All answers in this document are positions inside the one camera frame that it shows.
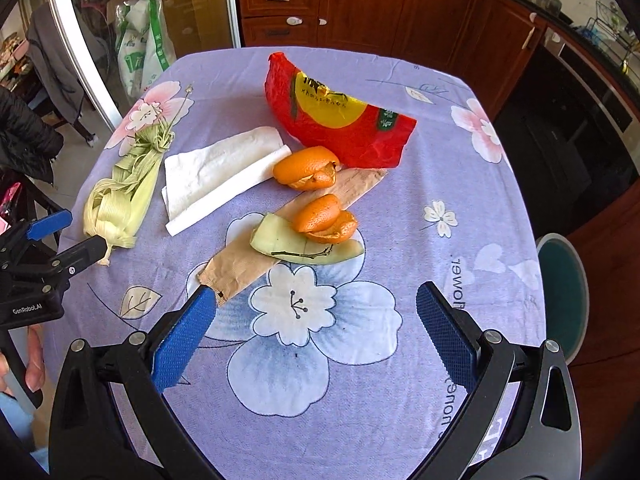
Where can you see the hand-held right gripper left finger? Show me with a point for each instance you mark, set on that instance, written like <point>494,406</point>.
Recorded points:
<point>182,340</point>

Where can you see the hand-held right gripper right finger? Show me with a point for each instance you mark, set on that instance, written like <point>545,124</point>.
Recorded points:
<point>445,335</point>

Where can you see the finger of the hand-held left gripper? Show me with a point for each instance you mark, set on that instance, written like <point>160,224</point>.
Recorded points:
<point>50,224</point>
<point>85,252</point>

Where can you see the corn husk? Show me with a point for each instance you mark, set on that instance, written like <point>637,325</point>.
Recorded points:
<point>125,200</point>

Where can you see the brown paper strip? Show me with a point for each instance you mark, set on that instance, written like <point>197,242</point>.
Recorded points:
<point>235,270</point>

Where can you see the person's left hand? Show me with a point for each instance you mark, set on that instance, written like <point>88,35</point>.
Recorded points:
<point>34,360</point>

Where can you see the black jacket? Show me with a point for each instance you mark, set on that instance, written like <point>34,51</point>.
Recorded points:
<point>25,135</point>

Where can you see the green melon rind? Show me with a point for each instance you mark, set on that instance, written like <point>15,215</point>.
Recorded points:
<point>275,242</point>

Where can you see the light blue garment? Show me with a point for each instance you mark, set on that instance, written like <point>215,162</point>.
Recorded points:
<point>20,435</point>

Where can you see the white tissue paper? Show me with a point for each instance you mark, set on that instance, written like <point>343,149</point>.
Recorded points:
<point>215,175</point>

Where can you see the purple floral tablecloth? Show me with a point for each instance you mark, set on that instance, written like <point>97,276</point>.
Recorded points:
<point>375,200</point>

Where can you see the grey jacket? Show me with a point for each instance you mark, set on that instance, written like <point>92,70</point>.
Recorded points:
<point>60,65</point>

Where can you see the glass sliding door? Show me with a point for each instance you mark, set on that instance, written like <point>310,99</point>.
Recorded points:
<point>100,60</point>

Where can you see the orange peel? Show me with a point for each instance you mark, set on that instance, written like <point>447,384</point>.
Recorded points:
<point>302,165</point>
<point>320,215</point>

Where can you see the green and white sack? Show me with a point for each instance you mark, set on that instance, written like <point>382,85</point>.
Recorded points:
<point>145,45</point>

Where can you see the red plastic bag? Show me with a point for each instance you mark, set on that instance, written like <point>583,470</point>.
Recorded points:
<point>350,130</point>

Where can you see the built-in oven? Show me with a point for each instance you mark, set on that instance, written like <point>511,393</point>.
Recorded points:
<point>565,135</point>

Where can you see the wooden kitchen cabinets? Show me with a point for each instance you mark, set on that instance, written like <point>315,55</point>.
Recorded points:
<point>375,10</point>

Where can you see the black kitchen countertop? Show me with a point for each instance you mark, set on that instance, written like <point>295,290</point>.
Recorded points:
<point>575,25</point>

